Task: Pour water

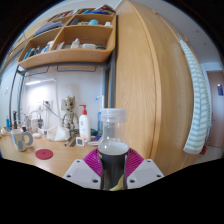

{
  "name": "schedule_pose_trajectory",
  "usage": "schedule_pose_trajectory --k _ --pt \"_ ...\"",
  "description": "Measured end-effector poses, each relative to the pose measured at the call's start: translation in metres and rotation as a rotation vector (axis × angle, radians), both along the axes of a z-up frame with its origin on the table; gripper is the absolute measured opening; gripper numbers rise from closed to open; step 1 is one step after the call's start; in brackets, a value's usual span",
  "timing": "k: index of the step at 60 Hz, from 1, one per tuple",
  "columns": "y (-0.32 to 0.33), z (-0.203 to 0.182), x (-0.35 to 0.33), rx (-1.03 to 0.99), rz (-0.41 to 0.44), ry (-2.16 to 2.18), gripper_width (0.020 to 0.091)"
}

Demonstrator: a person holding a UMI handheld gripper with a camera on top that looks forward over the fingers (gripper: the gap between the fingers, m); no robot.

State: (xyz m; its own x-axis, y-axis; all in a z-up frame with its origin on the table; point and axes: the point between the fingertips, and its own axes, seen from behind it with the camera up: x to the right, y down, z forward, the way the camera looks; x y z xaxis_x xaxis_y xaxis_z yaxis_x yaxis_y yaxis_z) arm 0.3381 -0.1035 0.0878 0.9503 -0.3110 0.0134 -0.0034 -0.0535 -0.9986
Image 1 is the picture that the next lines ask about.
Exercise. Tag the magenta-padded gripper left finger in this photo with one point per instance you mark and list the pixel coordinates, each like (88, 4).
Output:
(78, 171)

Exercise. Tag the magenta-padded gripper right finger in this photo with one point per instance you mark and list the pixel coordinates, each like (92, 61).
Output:
(146, 171)

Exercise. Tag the clear bottle with dark label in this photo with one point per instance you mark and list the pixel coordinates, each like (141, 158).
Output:
(113, 166)

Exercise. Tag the small white desk clock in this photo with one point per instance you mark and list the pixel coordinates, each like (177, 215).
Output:
(80, 141)

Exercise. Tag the flat round red coaster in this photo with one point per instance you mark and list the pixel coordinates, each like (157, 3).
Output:
(44, 154)

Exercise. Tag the white tissue pack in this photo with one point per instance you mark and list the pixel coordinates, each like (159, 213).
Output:
(58, 134)

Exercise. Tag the white pump bottle red cap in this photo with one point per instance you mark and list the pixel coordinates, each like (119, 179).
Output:
(85, 126)

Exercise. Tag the blue spray bottle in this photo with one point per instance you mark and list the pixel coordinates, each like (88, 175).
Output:
(99, 120)

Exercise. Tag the wooden tree figurine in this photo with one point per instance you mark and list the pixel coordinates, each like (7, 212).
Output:
(70, 115)

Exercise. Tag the white mug with blue map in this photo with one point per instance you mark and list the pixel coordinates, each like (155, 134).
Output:
(20, 140)

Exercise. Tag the green striped hanging towel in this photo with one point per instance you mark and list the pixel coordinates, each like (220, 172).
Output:
(198, 110)

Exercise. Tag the black electric shaver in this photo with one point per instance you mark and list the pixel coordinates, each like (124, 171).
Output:
(15, 120)

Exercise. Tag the wooden wardrobe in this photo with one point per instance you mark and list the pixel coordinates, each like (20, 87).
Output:
(150, 83)

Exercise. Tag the brown wooden door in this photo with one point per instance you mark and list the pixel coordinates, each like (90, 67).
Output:
(215, 113)

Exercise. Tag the wooden shelf unit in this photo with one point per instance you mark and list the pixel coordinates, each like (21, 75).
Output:
(66, 55)

